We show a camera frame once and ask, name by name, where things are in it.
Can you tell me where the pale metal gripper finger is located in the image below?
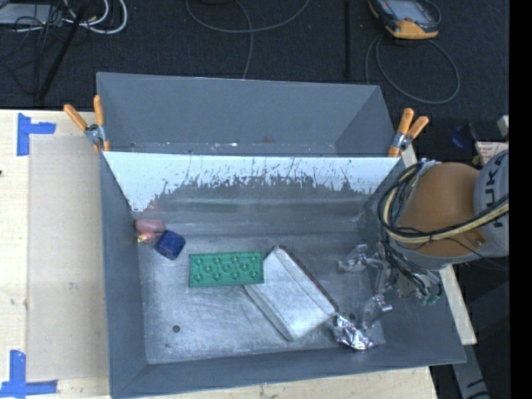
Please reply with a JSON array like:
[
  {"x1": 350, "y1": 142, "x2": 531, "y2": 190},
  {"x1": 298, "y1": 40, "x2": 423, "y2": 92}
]
[
  {"x1": 337, "y1": 243, "x2": 372, "y2": 274},
  {"x1": 362, "y1": 292, "x2": 394, "y2": 331}
]

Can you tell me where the crumpled silver foil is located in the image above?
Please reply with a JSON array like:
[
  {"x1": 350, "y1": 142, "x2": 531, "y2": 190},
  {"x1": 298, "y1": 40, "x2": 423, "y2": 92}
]
[{"x1": 325, "y1": 313, "x2": 378, "y2": 352}]

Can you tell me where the blue cube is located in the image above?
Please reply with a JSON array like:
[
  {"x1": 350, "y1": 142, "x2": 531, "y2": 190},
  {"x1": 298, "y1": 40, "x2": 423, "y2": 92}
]
[{"x1": 154, "y1": 229, "x2": 187, "y2": 262}]

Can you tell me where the dark green flat block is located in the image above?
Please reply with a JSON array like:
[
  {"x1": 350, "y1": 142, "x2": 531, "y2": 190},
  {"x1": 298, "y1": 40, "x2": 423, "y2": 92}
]
[{"x1": 187, "y1": 250, "x2": 266, "y2": 288}]

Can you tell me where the grey metal bin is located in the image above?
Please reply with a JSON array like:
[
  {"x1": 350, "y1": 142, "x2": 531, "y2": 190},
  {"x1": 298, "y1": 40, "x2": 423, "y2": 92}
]
[{"x1": 95, "y1": 71, "x2": 468, "y2": 399}]

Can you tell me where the pink toy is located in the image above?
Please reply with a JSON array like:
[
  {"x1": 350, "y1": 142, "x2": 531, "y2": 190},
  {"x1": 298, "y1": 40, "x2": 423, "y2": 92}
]
[{"x1": 134, "y1": 218, "x2": 167, "y2": 244}]

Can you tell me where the pale wood flat board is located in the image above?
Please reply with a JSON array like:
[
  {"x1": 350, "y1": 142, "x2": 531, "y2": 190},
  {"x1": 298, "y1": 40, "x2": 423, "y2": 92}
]
[{"x1": 25, "y1": 134, "x2": 111, "y2": 384}]

